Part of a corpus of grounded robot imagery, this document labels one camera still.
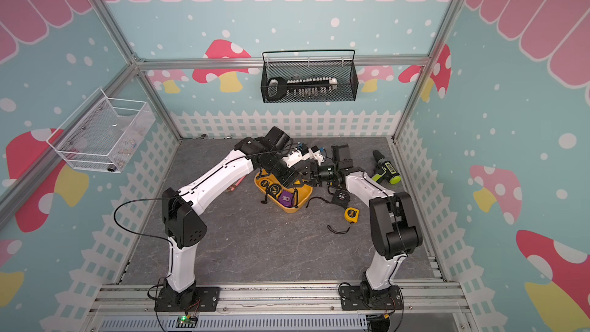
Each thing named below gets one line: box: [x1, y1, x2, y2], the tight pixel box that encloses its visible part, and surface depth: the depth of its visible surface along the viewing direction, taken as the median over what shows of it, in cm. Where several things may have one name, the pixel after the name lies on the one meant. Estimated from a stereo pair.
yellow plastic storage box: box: [254, 169, 314, 213], surface depth 96 cm
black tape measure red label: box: [305, 189, 351, 209], surface depth 96 cm
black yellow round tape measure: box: [268, 183, 282, 199], surface depth 99 cm
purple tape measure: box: [278, 189, 295, 208], surface depth 98 cm
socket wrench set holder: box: [268, 76, 339, 102], surface depth 91 cm
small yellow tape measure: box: [327, 207, 361, 235], surface depth 93 cm
